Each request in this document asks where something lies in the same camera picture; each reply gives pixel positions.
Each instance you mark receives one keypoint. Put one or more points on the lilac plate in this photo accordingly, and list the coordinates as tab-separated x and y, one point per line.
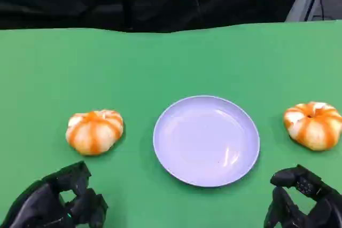
206	141

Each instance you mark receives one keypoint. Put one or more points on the orange white toy bread roll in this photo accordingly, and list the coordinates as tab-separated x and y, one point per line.
313	125
94	132

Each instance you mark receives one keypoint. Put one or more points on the green table cloth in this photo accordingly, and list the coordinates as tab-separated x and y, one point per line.
171	78

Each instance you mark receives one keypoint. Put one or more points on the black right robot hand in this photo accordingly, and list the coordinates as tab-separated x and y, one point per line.
318	198

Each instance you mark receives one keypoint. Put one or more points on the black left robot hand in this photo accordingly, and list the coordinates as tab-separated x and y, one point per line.
40	206

